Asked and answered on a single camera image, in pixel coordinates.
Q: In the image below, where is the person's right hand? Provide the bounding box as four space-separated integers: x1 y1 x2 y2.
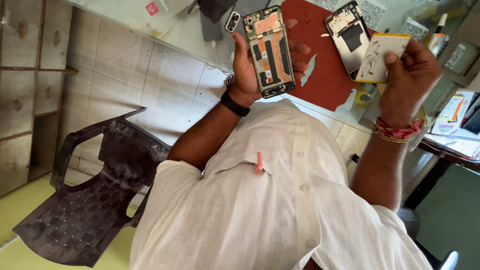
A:
378 39 444 128

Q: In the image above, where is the person's left hand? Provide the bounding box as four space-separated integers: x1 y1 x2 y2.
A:
227 19 312 109

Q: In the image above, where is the smartphone with exposed circuitry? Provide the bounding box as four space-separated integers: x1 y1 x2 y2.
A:
242 5 296 99

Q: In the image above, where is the white phone battery yellow edge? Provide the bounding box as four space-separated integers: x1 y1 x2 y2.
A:
355 32 412 84

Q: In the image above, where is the black wrist band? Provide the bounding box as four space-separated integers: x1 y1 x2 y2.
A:
220 90 251 118

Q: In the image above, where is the yellow black tool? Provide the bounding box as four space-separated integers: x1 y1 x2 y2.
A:
353 84 379 106

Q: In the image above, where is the small printed paper slip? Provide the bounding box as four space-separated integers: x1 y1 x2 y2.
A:
444 43 467 70
399 16 430 44

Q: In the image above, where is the white glue tube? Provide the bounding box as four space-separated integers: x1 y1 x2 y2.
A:
427 13 449 58

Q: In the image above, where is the stack of papers and booklets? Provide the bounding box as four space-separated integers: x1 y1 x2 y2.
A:
423 90 480 161

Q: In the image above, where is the dark grey phone panel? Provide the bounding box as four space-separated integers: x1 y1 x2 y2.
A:
198 0 238 43

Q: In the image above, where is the pale adhesive strip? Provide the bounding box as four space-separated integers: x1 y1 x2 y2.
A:
299 54 318 88

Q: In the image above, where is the silver phone back cover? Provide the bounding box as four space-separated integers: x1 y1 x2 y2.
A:
324 0 373 82

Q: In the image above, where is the red work mat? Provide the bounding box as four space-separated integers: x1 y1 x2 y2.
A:
281 0 376 112

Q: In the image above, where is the white package with pink label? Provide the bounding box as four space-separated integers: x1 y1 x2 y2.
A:
73 0 196 39

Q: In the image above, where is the white button shirt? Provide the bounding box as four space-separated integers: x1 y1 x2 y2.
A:
129 99 434 270

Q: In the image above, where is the dark stool with white edge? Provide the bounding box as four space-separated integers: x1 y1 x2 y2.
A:
397 207 460 270

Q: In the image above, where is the brown plastic chair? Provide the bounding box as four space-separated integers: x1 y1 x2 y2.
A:
12 106 172 268

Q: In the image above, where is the wooden drawer cabinet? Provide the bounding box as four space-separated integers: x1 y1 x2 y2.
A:
0 0 80 198

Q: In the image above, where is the red thread bracelet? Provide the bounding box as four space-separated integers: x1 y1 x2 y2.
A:
371 116 427 144

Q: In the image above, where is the phone camera lens frame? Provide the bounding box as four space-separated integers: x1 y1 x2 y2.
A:
224 11 242 33

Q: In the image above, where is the wooden table frame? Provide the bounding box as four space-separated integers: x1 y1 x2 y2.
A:
436 10 480 91

